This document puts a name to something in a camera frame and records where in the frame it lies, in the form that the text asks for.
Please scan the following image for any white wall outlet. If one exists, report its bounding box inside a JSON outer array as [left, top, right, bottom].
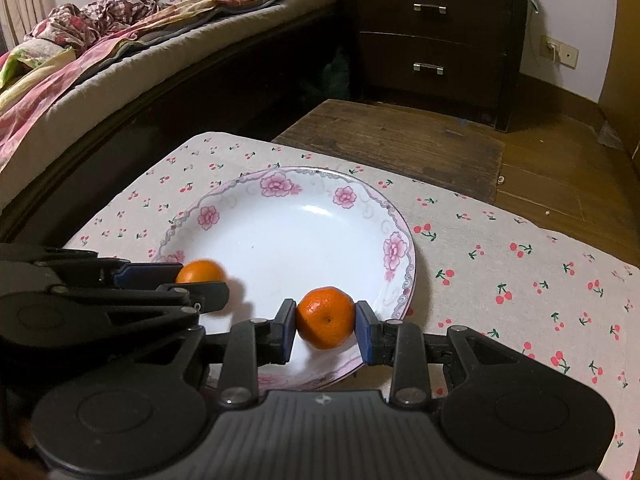
[[542, 36, 581, 69]]

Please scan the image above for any dark wooden nightstand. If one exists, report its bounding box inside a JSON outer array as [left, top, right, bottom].
[[340, 0, 531, 134]]

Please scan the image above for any beige curtain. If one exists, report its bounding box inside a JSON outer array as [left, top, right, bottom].
[[0, 0, 57, 47]]

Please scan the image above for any cherry print tablecloth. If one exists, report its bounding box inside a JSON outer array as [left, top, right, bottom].
[[62, 131, 640, 480]]

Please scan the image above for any worn wooden low table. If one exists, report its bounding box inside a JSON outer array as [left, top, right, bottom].
[[271, 98, 506, 206]]

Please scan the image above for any dark green bag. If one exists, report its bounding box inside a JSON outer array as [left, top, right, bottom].
[[320, 50, 352, 103]]

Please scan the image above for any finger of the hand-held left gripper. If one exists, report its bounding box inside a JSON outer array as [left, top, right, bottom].
[[47, 281, 232, 333], [0, 243, 187, 291]]

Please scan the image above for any yellow green floral quilt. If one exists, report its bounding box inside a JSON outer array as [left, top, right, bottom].
[[0, 42, 77, 111]]

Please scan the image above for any plaid cloth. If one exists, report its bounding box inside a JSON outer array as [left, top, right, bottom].
[[24, 0, 162, 50]]

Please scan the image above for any white floral plate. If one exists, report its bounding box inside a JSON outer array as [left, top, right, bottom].
[[150, 166, 417, 392]]

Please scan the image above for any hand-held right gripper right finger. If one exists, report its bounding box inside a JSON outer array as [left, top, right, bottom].
[[354, 300, 523, 407]]

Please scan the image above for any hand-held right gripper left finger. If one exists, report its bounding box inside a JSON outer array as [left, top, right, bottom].
[[115, 299, 298, 406]]

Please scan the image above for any brown cardboard box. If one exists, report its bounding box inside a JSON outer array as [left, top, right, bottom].
[[597, 0, 640, 161]]

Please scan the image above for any pink floral blanket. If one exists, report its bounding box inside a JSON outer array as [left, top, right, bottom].
[[0, 0, 337, 171]]

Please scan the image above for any small orange mandarin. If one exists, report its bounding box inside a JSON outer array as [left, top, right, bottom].
[[296, 286, 357, 350], [175, 259, 227, 286]]

